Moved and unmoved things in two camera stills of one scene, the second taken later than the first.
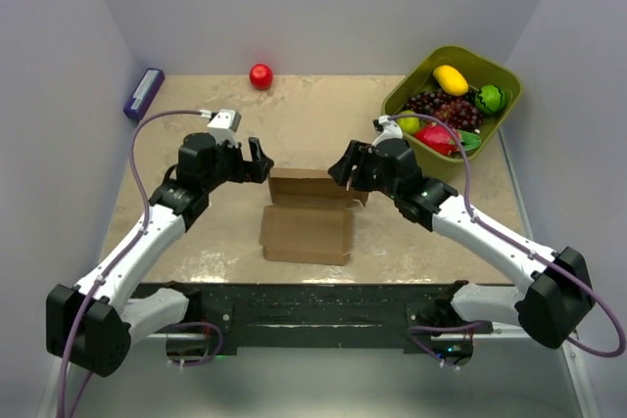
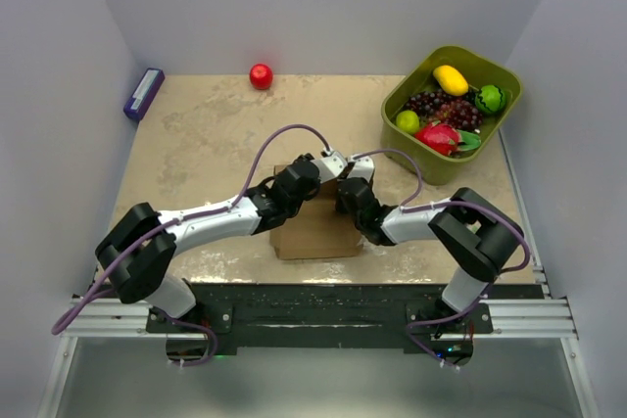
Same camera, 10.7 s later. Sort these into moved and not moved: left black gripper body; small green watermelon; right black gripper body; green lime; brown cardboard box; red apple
Moved: right black gripper body; left black gripper body
Not moved: brown cardboard box; green lime; small green watermelon; red apple
